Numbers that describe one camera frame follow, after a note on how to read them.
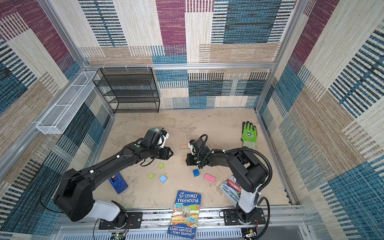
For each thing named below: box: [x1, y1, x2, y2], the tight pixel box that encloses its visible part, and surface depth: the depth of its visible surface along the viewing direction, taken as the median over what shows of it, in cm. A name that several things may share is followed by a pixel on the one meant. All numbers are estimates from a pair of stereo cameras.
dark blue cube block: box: [193, 169, 200, 177], surface depth 90 cm
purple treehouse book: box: [219, 175, 242, 204], surface depth 83 cm
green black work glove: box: [241, 121, 258, 150], surface depth 107 cm
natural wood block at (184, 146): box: [180, 144, 189, 150], surface depth 100 cm
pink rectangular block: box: [204, 173, 216, 183], surface depth 87 cm
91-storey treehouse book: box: [167, 190, 202, 240], surface depth 74 cm
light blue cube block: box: [159, 175, 168, 184], surface depth 87 cm
